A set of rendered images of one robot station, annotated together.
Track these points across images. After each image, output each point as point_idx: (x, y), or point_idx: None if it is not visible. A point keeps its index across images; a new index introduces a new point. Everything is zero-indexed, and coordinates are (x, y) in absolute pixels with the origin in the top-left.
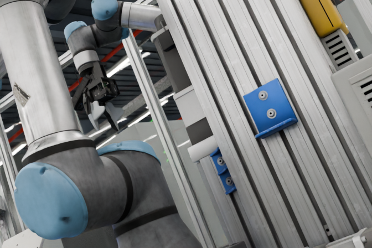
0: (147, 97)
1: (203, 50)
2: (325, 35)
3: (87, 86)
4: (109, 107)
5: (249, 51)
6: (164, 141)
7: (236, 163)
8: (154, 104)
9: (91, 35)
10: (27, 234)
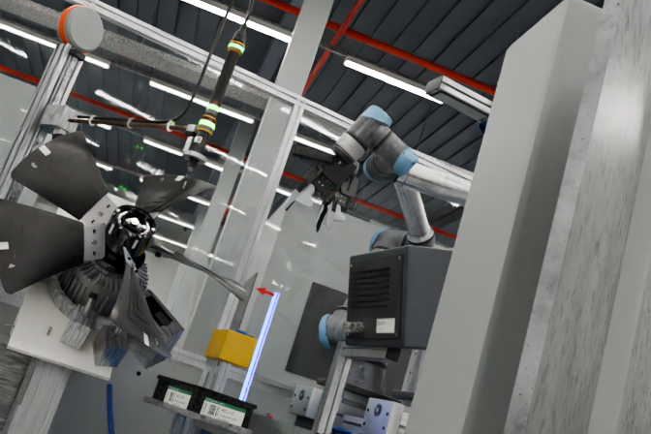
0: (270, 186)
1: None
2: None
3: (342, 189)
4: (327, 211)
5: None
6: (253, 233)
7: None
8: (270, 198)
9: (366, 155)
10: (115, 202)
